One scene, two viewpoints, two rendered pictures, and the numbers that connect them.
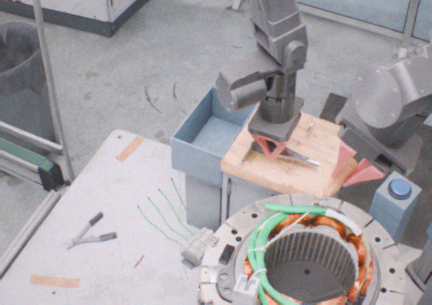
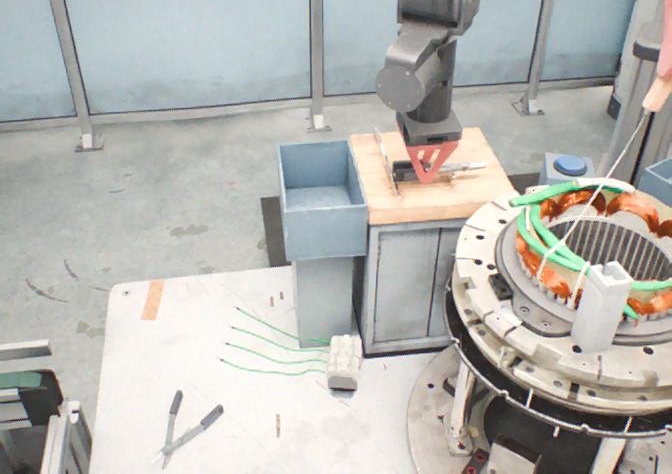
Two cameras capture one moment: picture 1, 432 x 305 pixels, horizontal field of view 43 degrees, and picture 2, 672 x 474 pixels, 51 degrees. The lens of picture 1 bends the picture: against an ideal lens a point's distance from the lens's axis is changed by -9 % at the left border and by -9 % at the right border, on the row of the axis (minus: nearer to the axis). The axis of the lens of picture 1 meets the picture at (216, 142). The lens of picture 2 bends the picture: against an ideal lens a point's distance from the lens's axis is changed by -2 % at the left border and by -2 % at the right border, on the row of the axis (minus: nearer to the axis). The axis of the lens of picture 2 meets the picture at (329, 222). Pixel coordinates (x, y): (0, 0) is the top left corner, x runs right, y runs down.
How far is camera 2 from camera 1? 0.50 m
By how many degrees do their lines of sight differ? 25
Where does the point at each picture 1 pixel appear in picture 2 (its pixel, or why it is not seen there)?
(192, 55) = (66, 220)
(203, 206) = (326, 306)
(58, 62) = not seen: outside the picture
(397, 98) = not seen: outside the picture
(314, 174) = (481, 181)
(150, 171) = (202, 312)
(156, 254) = (292, 404)
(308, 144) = not seen: hidden behind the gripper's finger
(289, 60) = (471, 8)
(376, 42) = (279, 123)
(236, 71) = (408, 47)
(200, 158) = (333, 223)
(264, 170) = (426, 198)
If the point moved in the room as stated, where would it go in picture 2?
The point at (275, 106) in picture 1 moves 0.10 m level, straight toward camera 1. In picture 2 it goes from (440, 95) to (489, 134)
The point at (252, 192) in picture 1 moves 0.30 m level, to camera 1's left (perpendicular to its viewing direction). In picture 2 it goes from (412, 240) to (208, 326)
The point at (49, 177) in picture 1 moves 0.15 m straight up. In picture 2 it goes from (45, 396) to (19, 328)
